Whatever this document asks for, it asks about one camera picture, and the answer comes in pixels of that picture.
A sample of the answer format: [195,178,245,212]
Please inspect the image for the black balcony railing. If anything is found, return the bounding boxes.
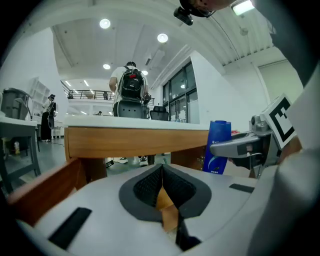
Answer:
[60,79,116,101]

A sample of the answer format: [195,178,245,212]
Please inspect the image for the black head camera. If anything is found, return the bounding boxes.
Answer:
[173,6,195,26]

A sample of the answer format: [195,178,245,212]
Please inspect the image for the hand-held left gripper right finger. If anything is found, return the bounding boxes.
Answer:
[162,163,260,252]

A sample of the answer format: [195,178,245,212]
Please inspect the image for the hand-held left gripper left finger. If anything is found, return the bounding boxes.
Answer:
[14,163,184,256]

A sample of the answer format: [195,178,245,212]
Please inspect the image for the blue bottle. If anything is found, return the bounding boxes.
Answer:
[202,120,233,176]

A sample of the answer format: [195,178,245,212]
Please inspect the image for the glass doors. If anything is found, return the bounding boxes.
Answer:
[162,61,200,125]

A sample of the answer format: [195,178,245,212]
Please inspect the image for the wooden vanity cabinet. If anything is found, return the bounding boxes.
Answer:
[7,126,251,231]

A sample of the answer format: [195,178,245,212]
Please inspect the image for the person's head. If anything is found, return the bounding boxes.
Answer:
[179,0,236,18]

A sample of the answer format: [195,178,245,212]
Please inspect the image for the rectangular ceiling light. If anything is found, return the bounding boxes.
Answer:
[231,0,256,16]

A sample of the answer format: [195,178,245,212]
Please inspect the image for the person's black clothes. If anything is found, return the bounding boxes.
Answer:
[254,0,320,87]

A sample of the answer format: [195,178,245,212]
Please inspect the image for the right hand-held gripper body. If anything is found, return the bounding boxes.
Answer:
[248,92,298,177]

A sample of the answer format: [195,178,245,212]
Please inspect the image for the person's right forearm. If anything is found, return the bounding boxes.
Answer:
[278,136,304,165]

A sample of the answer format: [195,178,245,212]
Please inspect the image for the white shelf unit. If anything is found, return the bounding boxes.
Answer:
[27,76,51,118]

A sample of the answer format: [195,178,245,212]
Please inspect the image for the black mesh office chair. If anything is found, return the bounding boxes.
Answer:
[149,105,170,121]

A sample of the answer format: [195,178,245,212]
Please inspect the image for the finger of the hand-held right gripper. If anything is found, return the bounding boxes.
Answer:
[231,131,252,140]
[209,135,261,160]

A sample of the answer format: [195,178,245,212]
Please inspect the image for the black oval shell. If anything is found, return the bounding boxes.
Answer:
[112,99,150,118]

